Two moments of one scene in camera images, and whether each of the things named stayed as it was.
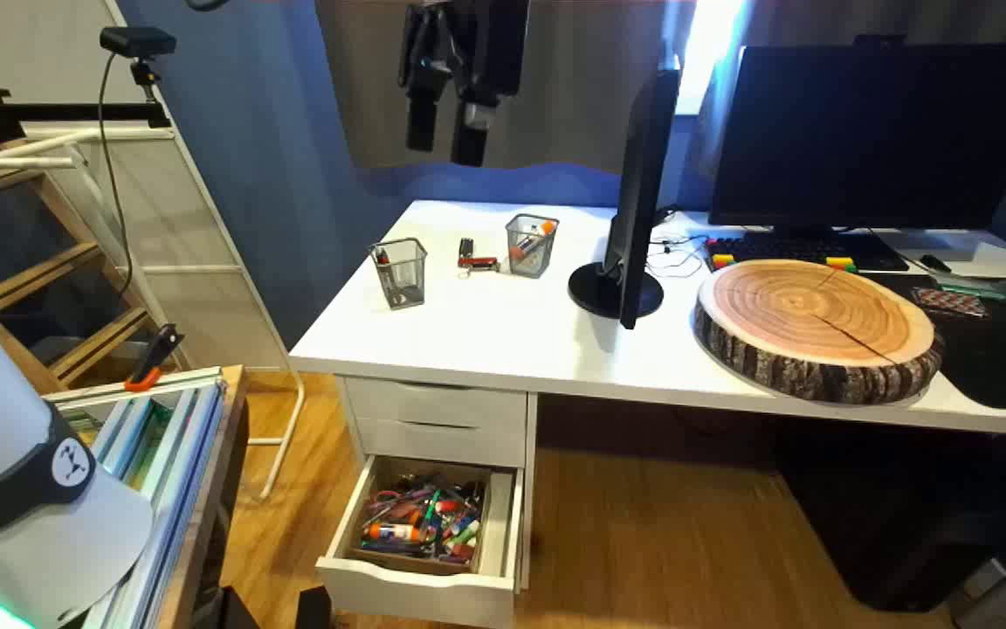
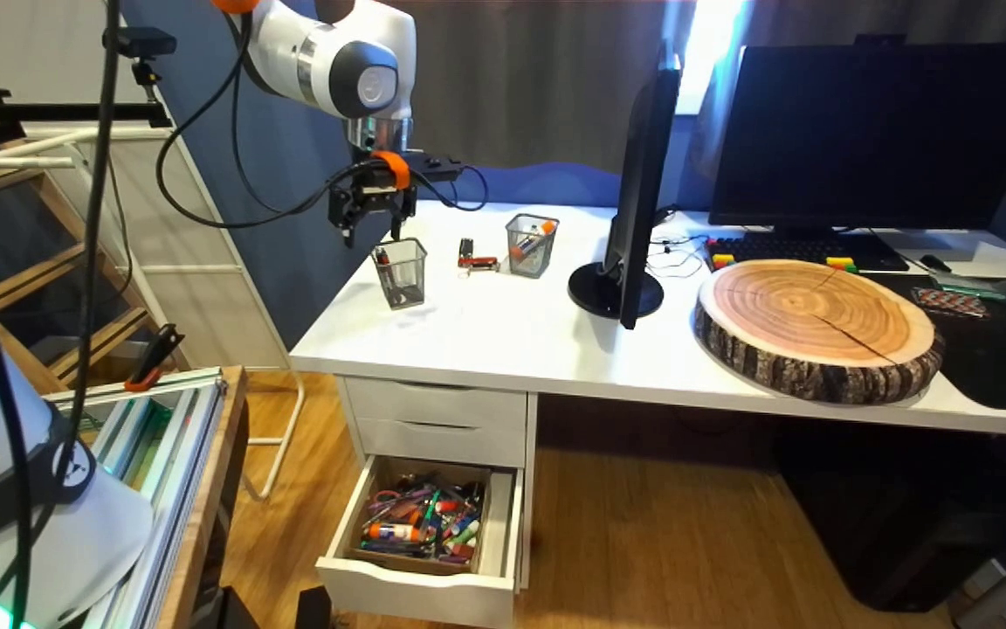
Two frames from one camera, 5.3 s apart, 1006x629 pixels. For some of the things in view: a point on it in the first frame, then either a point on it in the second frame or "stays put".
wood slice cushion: x=816 y=329 stays put
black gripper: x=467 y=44 -> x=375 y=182
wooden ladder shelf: x=23 y=260 stays put
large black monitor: x=878 y=133 stays put
